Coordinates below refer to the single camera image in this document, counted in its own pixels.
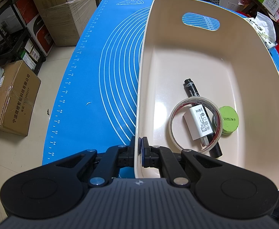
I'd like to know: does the flat cardboard box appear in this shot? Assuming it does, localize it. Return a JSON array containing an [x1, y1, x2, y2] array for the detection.
[[0, 60, 42, 136]]

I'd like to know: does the blue silicone baking mat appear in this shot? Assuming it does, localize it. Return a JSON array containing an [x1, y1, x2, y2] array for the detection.
[[42, 0, 279, 179]]

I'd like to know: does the white charger plug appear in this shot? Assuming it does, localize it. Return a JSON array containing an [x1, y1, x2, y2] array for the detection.
[[183, 104, 214, 147]]

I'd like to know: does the black metal rack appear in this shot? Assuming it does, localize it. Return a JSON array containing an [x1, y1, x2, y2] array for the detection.
[[0, 0, 46, 74]]

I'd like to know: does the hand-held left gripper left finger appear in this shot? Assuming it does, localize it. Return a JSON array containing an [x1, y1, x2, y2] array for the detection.
[[55, 136, 136, 188]]

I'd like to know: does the large wrapped cardboard box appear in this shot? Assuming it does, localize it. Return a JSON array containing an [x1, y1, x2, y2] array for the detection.
[[38, 0, 98, 47]]

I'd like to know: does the red white appliance box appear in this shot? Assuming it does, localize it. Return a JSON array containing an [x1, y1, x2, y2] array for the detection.
[[26, 14, 54, 56]]

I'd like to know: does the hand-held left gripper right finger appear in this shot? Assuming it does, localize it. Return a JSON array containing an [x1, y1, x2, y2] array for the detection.
[[141, 137, 226, 188]]

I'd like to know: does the white tissue pack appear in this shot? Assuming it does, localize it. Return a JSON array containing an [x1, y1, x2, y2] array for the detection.
[[246, 13, 277, 50]]

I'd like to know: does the beige plastic storage basket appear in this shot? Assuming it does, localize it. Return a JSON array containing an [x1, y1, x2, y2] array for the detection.
[[134, 0, 279, 191]]

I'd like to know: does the clear tape roll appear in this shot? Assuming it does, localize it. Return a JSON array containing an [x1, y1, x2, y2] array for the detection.
[[169, 96, 224, 153]]

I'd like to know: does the black marker pen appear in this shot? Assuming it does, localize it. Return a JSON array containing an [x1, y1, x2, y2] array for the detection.
[[183, 78, 223, 158]]

